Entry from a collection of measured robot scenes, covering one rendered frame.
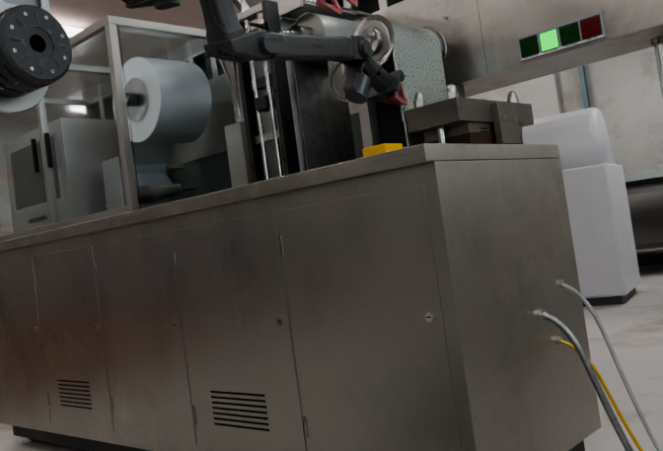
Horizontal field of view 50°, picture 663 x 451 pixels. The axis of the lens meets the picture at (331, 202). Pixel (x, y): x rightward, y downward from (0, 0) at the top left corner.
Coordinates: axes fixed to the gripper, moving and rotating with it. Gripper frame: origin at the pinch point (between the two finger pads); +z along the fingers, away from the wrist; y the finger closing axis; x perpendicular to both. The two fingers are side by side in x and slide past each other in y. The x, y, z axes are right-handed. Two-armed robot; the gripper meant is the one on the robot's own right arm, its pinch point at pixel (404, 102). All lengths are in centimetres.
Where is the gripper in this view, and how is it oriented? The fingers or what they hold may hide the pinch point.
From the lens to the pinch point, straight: 198.8
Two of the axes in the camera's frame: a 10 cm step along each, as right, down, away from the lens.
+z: 6.5, 4.5, 6.1
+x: 2.2, -8.8, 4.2
